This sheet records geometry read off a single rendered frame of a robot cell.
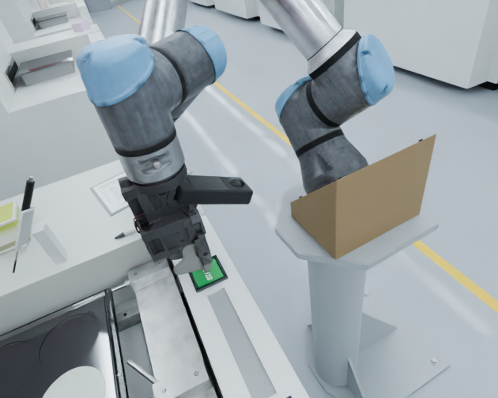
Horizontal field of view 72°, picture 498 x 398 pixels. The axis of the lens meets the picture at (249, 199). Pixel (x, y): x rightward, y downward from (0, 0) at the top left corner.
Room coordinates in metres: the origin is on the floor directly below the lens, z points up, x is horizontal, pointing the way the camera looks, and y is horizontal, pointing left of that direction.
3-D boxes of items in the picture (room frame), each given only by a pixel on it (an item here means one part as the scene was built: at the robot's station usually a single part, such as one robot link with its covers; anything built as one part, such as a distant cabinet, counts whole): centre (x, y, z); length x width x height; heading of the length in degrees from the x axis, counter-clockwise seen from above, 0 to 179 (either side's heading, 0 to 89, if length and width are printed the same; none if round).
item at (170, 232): (0.38, 0.11, 1.12); 0.09 x 0.08 x 0.12; 108
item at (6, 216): (0.57, 0.50, 1.00); 0.07 x 0.07 x 0.07; 21
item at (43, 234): (0.48, 0.39, 1.03); 0.06 x 0.04 x 0.13; 108
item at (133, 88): (0.38, 0.10, 1.28); 0.09 x 0.08 x 0.11; 144
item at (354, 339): (0.65, -0.30, 0.41); 0.51 x 0.44 x 0.82; 110
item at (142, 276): (0.47, 0.22, 0.89); 0.08 x 0.03 x 0.03; 108
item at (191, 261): (0.36, 0.11, 1.01); 0.06 x 0.03 x 0.09; 108
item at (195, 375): (0.24, 0.15, 0.89); 0.08 x 0.03 x 0.03; 108
